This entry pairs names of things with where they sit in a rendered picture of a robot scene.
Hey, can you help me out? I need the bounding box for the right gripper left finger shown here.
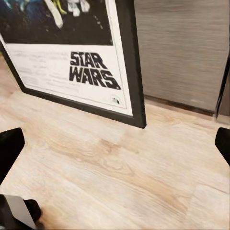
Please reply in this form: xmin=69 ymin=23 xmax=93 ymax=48
xmin=0 ymin=127 xmax=25 ymax=185

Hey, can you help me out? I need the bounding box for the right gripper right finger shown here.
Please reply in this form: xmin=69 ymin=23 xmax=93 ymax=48
xmin=215 ymin=127 xmax=230 ymax=166

